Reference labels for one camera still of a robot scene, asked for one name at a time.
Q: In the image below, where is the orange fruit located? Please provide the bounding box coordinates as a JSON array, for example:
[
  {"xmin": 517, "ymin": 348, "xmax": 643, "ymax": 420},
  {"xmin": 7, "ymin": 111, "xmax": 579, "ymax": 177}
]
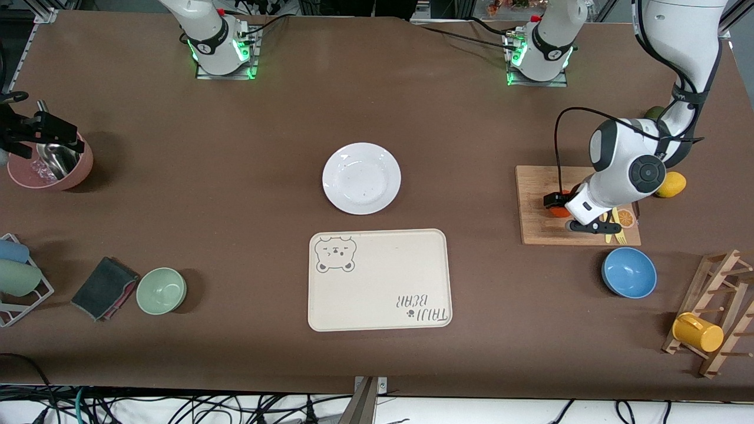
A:
[{"xmin": 550, "ymin": 190, "xmax": 575, "ymax": 218}]

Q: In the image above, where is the white round plate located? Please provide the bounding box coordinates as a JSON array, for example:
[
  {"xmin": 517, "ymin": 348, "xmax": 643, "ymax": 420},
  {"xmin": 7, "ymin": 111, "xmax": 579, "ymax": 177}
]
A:
[{"xmin": 322, "ymin": 143, "xmax": 402, "ymax": 216}]

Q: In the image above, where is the wooden cutting board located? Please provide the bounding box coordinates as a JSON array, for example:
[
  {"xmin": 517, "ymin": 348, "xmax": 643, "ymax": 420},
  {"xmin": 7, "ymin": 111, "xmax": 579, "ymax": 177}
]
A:
[{"xmin": 515, "ymin": 165, "xmax": 641, "ymax": 246}]

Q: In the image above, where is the metal scoop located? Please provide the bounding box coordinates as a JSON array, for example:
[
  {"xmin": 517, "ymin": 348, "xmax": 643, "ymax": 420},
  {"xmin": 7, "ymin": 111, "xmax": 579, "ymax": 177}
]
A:
[{"xmin": 35, "ymin": 100, "xmax": 80, "ymax": 180}]

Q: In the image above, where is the pink bowl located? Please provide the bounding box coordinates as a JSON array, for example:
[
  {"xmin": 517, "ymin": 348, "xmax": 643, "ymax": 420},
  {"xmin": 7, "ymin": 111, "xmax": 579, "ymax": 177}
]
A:
[{"xmin": 7, "ymin": 131, "xmax": 94, "ymax": 191}]

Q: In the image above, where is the blue bowl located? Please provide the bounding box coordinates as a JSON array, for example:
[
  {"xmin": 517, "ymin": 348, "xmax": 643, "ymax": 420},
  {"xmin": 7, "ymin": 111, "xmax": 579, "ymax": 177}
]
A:
[{"xmin": 601, "ymin": 247, "xmax": 658, "ymax": 299}]

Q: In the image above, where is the yellow lemon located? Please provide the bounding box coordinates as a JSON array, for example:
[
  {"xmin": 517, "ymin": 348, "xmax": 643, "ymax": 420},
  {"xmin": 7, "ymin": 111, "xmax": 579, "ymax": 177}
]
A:
[{"xmin": 656, "ymin": 171, "xmax": 687, "ymax": 198}]

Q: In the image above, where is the light blue cup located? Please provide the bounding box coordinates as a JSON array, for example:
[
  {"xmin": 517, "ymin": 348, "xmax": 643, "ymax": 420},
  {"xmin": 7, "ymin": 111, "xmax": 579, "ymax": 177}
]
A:
[{"xmin": 0, "ymin": 239, "xmax": 30, "ymax": 264}]

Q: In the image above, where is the pale green cup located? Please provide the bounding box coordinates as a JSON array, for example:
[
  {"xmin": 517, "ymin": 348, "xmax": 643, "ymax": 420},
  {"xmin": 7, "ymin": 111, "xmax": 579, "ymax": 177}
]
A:
[{"xmin": 0, "ymin": 259, "xmax": 43, "ymax": 297}]

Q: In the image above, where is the dark grey folded cloth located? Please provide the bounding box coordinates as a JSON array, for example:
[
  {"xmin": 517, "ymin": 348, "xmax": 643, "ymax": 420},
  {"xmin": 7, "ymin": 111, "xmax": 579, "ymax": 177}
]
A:
[{"xmin": 71, "ymin": 256, "xmax": 140, "ymax": 322}]

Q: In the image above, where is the yellow mug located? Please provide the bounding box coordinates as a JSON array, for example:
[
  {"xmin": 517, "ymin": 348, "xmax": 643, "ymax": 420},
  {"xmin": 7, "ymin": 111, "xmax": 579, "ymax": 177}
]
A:
[{"xmin": 672, "ymin": 312, "xmax": 725, "ymax": 353}]

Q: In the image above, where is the cream tray with bear print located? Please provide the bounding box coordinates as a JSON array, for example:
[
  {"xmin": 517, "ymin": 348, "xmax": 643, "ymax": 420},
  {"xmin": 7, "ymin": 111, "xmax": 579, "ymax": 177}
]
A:
[{"xmin": 307, "ymin": 228, "xmax": 453, "ymax": 332}]

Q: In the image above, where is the pale green bowl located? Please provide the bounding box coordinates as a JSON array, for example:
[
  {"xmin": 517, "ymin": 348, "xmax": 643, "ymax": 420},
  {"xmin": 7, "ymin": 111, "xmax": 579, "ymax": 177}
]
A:
[{"xmin": 136, "ymin": 267, "xmax": 187, "ymax": 316}]

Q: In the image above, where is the wooden peg rack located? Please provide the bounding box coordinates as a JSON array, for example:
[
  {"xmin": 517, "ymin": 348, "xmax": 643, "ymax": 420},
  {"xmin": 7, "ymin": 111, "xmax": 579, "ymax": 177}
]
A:
[{"xmin": 662, "ymin": 249, "xmax": 754, "ymax": 379}]

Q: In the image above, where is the aluminium frame profile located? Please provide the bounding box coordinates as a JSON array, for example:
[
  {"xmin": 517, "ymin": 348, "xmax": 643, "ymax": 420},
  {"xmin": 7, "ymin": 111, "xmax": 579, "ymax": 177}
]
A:
[
  {"xmin": 716, "ymin": 0, "xmax": 754, "ymax": 39},
  {"xmin": 32, "ymin": 0, "xmax": 61, "ymax": 24}
]

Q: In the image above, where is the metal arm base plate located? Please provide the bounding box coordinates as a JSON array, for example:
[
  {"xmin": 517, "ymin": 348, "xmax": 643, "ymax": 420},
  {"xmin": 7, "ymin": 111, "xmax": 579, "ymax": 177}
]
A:
[
  {"xmin": 194, "ymin": 24, "xmax": 260, "ymax": 81},
  {"xmin": 505, "ymin": 29, "xmax": 569, "ymax": 88}
]

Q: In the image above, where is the white wire rack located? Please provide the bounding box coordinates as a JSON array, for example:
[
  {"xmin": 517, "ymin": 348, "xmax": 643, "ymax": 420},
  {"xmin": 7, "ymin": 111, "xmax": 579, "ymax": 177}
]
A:
[{"xmin": 0, "ymin": 233, "xmax": 55, "ymax": 328}]

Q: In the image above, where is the black table cable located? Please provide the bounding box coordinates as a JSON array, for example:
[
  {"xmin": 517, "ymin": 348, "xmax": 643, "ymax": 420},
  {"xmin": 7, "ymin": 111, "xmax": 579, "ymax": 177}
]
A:
[
  {"xmin": 412, "ymin": 21, "xmax": 513, "ymax": 48},
  {"xmin": 246, "ymin": 15, "xmax": 290, "ymax": 37}
]

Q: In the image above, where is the black floor cable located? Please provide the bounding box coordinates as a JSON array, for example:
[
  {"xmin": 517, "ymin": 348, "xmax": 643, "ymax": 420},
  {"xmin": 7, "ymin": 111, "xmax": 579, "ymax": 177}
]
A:
[{"xmin": 0, "ymin": 352, "xmax": 58, "ymax": 424}]

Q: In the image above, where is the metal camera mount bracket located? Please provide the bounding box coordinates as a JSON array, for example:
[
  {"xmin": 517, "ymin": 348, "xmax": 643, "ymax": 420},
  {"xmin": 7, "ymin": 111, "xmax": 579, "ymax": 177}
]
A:
[{"xmin": 352, "ymin": 376, "xmax": 388, "ymax": 424}]

